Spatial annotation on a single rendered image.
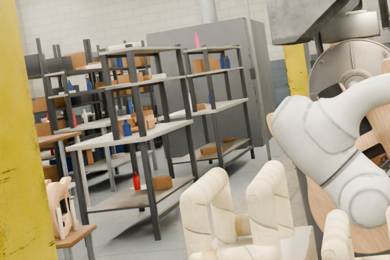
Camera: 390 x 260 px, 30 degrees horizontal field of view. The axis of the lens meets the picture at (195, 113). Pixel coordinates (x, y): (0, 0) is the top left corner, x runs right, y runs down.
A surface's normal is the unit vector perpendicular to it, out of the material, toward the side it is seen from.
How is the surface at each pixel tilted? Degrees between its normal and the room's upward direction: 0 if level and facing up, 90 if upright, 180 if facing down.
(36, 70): 90
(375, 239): 88
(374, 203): 86
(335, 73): 85
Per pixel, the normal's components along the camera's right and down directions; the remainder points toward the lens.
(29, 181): 0.95, -0.14
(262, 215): -0.04, 0.06
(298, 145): -0.45, 0.25
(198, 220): 0.27, 0.01
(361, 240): -0.26, 0.05
